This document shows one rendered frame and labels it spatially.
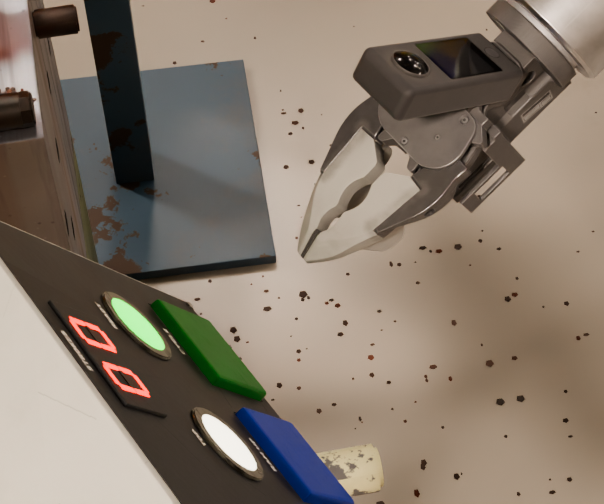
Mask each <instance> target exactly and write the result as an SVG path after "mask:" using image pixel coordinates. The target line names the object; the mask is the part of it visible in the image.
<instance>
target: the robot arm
mask: <svg viewBox="0 0 604 504"><path fill-rule="evenodd" d="M486 13H487V15H488V16H489V18H490V19H491V20H492V21H493V23H494V24H495V25H496V26H497V27H498V28H499V29H500V30H501V33H500V34H499V35H498V36H497V37H496V38H495V39H494V41H495V42H490V41H489V40H487V39H486V38H485V37H484V36H483V35H482V34H481V33H472V34H465V35H457V36H450V37H442V38H435V39H427V40H420V41H412V42H405V43H397V44H390V45H382V46H375V47H369V48H367V49H366V50H365V51H364V52H363V54H362V56H361V58H360V60H359V62H358V64H357V66H356V68H355V70H354V73H353V78H354V80H355V81H356V82H357V83H358V84H359V85H360V86H361V87H362V88H363V89H364V90H365V91H366V92H367V93H368V94H369V95H370V97H369V98H368V99H366V100H365V101H363V102H362V103H361V104H359V105H358V106H357V107H356V108H355V109H354V110H353V111H352V112H351V113H350V114H349V115H348V117H347V118H346V119H345V120H344V122H343V123H342V125H341V126H340V128H339V130H338V132H337V134H336V136H335V138H334V140H333V142H332V145H331V147H330V149H329V151H328V153H327V155H326V158H325V160H324V162H323V164H322V166H321V168H320V176H319V178H318V180H317V182H316V184H315V187H314V189H313V192H312V194H311V197H310V200H309V203H308V206H307V209H306V212H305V216H304V219H303V223H302V227H301V232H300V237H299V243H298V253H299V255H300V256H301V257H302V258H303V259H304V260H305V261H306V262H307V263H318V262H326V261H331V260H335V259H339V258H342V257H344V256H347V255H349V254H352V253H355V252H357V251H359V250H369V251H379V252H382V251H386V250H388V249H390V248H392V247H393V246H394V245H396V244H397V243H398V242H399V241H400V240H401V238H402V237H403V235H404V225H407V224H410V223H414V222H417V221H420V220H423V219H425V218H427V217H430V216H432V215H433V214H435V213H437V212H438V211H440V210H441V209H442V208H444V207H445V206H446V205H447V204H448V203H449V202H450V201H451V200H452V199H453V200H455V201H456V202H457V203H458V202H460V203H461V205H463V206H464V207H465V208H466V209H467V210H468V211H470V212H471V213H472V212H473V211H474V210H475V209H476V208H477V207H478V206H479V205H480V204H481V203H482V202H483V201H484V200H485V199H486V198H487V197H489V196H490V195H491V194H492V193H493V192H494V191H495V190H496V189H497V188H498V187H499V186H500V185H501V184H502V183H503V182H504V181H505V180H506V179H507V178H508V177H509V176H510V175H511V174H512V173H513V172H514V171H515V170H516V169H517V168H518V167H519V166H520V165H521V164H522V163H523V162H524V161H525V159H524V158H523V157H522V156H521V154H520V153H519V152H518V151H517V150H516V149H515V148H514V147H513V146H512V145H511V142H512V141H513V140H514V139H515V138H516V137H517V136H518V135H519V134H520V133H521V132H522V131H523V130H524V129H525V128H526V127H527V126H528V125H529V124H530V123H531V122H532V121H533V120H534V119H535V118H536V117H537V116H538V115H539V114H540V113H541V112H542V111H543V110H544V109H545V108H546V107H547V106H548V105H549V104H550V103H551V102H553V101H554V100H555V99H556V98H557V97H558V96H559V95H560V94H561V93H562V92H563V91H564V90H565V89H566V88H567V87H568V86H569V85H570V84H571V83H572V82H571V81H570V80H571V79H572V78H573V77H574V76H575V75H576V72H575V70H574V69H576V70H577V71H578V72H579V73H581V74H582V75H584V76H585V77H587V78H595V77H596V76H597V75H598V74H599V73H600V72H601V71H602V70H603V69H604V0H506V1H505V0H497V1H496V2H495V3H494V4H493V5H492V6H491V7H490V8H489V9H488V10H487V11H486ZM375 140H376V141H377V142H376V141H375ZM383 143H384V144H383ZM389 146H397V147H398V148H399V149H401V150H402V151H403V152H404V153H405V154H407V153H408V155H409V160H408V164H407V169H408V170H409V171H410V172H411V173H412V174H413V175H412V176H411V177H409V176H405V175H399V174H393V173H384V174H383V175H381V174H382V173H383V172H384V170H385V165H386V164H387V163H388V161H389V159H390V158H391V155H392V149H391V148H390V147H389ZM502 167H504V168H505V169H506V171H505V172H504V173H503V174H502V175H501V176H500V177H499V178H498V179H497V180H496V181H495V182H494V183H493V184H492V185H491V186H490V187H489V188H488V189H487V190H486V191H485V192H484V193H483V194H482V195H481V196H480V197H477V196H476V195H475V193H476V192H477V191H478V190H479V189H480V188H481V187H482V186H483V185H484V184H485V183H486V182H487V181H488V180H489V179H490V178H491V177H492V176H493V175H494V174H495V173H496V172H497V171H499V170H500V169H501V168H502ZM321 173H322V174H321ZM335 218H340V219H339V221H338V222H337V223H336V224H335V225H334V226H333V227H331V228H330V229H328V228H329V226H330V224H331V223H332V221H333V220H334V219H335Z"/></svg>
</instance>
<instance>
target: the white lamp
mask: <svg viewBox="0 0 604 504"><path fill-rule="evenodd" d="M202 421H203V423H204V426H205V428H206V429H207V431H208V433H209V434H210V435H211V437H212V438H213V439H214V441H215V442H216V443H217V444H218V445H219V446H220V447H221V448H222V450H223V451H224V452H226V453H227V454H228V455H229V456H230V457H231V458H232V459H233V460H235V461H236V462H237V463H238V464H240V465H241V466H243V467H245V468H246V469H249V470H253V471H254V470H256V468H257V466H256V462H255V460H254V458H253V456H252V454H251V453H250V451H249V450H248V449H247V447H246V446H245V445H244V444H243V442H242V441H241V440H240V439H239V438H238V437H237V436H236V435H235V434H234V433H233V432H232V431H231V430H230V429H229V428H228V427H227V426H225V425H224V424H223V423H222V422H220V421H219V420H217V419H216V418H214V417H212V416H210V415H206V414H205V415H203V416H202Z"/></svg>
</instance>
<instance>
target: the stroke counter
mask: <svg viewBox="0 0 604 504"><path fill-rule="evenodd" d="M69 318H70V319H71V320H70V322H71V324H72V325H73V326H74V328H75V329H76V330H77V332H78V333H79V334H80V336H81V337H82V338H84V339H85V340H86V341H87V342H88V344H91V345H94V346H97V347H100V348H102V347H103V349H106V350H109V351H112V352H115V353H117V352H116V350H115V349H116V348H115V346H114V345H113V344H112V342H111V341H110V340H109V338H108V337H107V336H106V334H105V333H104V332H102V331H101V330H100V329H99V328H98V326H95V325H92V324H89V323H86V322H83V321H81V320H78V319H75V318H73V317H69ZM76 323H77V324H80V325H82V326H85V327H86V329H87V330H88V331H89V333H90V334H91V335H92V337H93V338H94V339H95V341H93V340H90V339H87V338H86V337H85V336H84V334H83V333H82V332H81V330H80V329H79V328H78V326H77V325H76ZM90 328H91V329H94V330H96V331H99V332H100V333H101V334H102V336H103V337H104V338H105V340H106V341H107V342H108V344H109V345H110V346H111V347H110V346H108V345H105V344H102V343H101V342H100V341H99V339H98V338H97V337H96V335H95V334H94V333H93V331H92V330H91V329H90ZM103 364H104V365H103V367H104V368H105V369H106V371H107V372H108V373H109V375H110V376H111V377H112V379H113V380H114V382H115V383H116V384H119V385H120V387H121V388H122V389H123V390H126V391H129V392H133V393H137V394H139V395H143V396H146V397H149V398H150V396H149V392H148V390H147V389H146V388H145V386H144V385H143V384H142V382H141V381H140V380H139V378H138V377H137V376H136V375H134V374H133V373H132V372H131V370H128V369H125V368H122V367H119V366H116V365H113V364H110V363H107V362H104V361H103ZM117 367H118V368H117ZM109 368H111V369H114V370H117V371H119V373H120V374H121V376H122V377H123V378H124V380H125V381H126V382H127V384H128V385H129V386H130V387H129V386H126V385H122V384H120V383H119V381H118V380H117V379H116V377H115V376H114V375H113V373H112V372H111V371H110V369H109ZM124 373H126V374H130V375H133V377H134V378H135V379H136V381H137V382H138V383H139V385H140V386H141V387H142V389H143V390H144V391H142V390H139V389H136V388H135V387H134V386H133V385H132V383H131V382H130V381H129V379H128V378H127V377H126V375H125V374H124ZM135 391H136V392H135Z"/></svg>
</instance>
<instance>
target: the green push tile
mask: <svg viewBox="0 0 604 504"><path fill-rule="evenodd" d="M150 306H151V307H152V309H153V310H154V311H155V313H156V314H157V315H158V316H159V318H160V319H161V320H162V322H163V323H164V324H165V325H166V327H167V328H168V329H169V330H170V332H171V333H172V334H173V336H174V337H175V338H176V339H177V341H178V342H179V343H180V344H181V346H182V347H183V348H184V350H185V351H186V352H187V353H188V355H189V356H190V357H191V359H192V360H193V361H194V362H195V364H196V365H197V366H198V367H199V369H200V370H201V371H202V373H203V374H204V375H205V376H206V378H207V379H208V380H209V382H210V383H211V384H212V385H214V386H217V387H220V388H223V389H225V390H228V391H231V392H234V393H237V394H240V395H243V396H246V397H249V398H252V399H255V400H258V401H261V400H262V399H263V398H264V397H265V396H266V391H265V389H264V388H263V387H262V386H261V384H260V383H259V382H258V381H257V379H256V378H255V377H254V376H253V374H252V373H251V372H250V371H249V369H248V368H247V367H246V366H245V364H244V363H243V362H242V361H241V359H240V358H239V357H238V356H237V354H236V353H235V352H234V351H233V350H232V348H231V347H230V346H229V345H228V343H227V342H226V341H225V340H224V338H223V337H222V336H221V335H220V333H219V332H218V331H217V330H216V328H215V327H214V326H213V325H212V323H211V322H210V321H209V320H207V319H205V318H202V317H200V316H198V315H195V314H193V313H191V312H188V311H186V310H183V309H181V308H179V307H176V306H174V305H172V304H169V303H167V302H165V301H162V300H160V299H157V300H155V301H154V302H153V303H152V304H151V305H150Z"/></svg>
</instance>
